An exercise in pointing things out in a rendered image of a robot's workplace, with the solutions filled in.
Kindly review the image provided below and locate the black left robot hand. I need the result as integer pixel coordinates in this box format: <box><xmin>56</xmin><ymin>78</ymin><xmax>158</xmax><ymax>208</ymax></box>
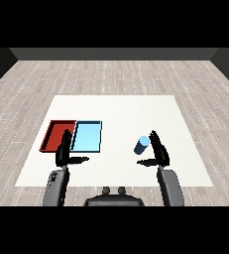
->
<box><xmin>55</xmin><ymin>128</ymin><xmax>90</xmax><ymax>168</ymax></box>

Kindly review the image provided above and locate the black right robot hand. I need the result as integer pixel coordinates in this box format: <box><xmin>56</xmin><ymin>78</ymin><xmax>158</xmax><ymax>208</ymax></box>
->
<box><xmin>136</xmin><ymin>129</ymin><xmax>171</xmax><ymax>168</ymax></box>

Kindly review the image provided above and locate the red shallow open box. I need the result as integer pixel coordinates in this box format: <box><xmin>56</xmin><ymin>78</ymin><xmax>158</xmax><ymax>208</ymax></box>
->
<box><xmin>39</xmin><ymin>119</ymin><xmax>77</xmax><ymax>154</ymax></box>

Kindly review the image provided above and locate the small blue can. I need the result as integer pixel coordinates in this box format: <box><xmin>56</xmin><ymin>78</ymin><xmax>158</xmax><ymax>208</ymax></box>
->
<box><xmin>133</xmin><ymin>135</ymin><xmax>151</xmax><ymax>156</ymax></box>

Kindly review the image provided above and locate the light blue shallow open box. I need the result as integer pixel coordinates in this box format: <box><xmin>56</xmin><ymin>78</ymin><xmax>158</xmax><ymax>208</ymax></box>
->
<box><xmin>69</xmin><ymin>119</ymin><xmax>103</xmax><ymax>154</ymax></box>

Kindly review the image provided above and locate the dark grey robot body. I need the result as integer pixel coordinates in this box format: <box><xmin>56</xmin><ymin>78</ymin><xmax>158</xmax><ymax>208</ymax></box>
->
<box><xmin>83</xmin><ymin>187</ymin><xmax>146</xmax><ymax>207</ymax></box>

